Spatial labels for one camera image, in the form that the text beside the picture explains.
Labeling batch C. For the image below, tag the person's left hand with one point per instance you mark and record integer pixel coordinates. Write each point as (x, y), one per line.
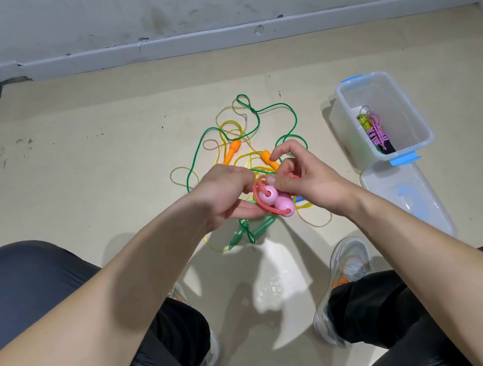
(223, 192)

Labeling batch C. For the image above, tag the person's right hand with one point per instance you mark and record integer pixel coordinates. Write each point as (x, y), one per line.
(314, 180)

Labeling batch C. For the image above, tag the clear storage box blue latches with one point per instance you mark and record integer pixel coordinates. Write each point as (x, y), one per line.
(405, 110)

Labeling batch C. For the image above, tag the person's right forearm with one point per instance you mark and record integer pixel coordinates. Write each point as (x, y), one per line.
(458, 276)

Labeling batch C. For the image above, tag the person's left forearm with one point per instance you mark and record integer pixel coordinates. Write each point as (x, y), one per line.
(84, 334)

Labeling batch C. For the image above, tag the clear plastic box lid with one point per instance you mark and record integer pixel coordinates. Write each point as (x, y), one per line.
(412, 198)

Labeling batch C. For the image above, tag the grey right shoe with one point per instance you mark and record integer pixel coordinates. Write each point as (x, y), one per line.
(349, 259)

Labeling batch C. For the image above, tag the grey shoe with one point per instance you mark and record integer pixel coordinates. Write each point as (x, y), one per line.
(211, 353)
(349, 259)

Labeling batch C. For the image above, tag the grey left shoe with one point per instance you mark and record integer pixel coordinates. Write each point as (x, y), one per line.
(211, 353)

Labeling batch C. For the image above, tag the black shorts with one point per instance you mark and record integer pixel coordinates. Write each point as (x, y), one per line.
(16, 290)

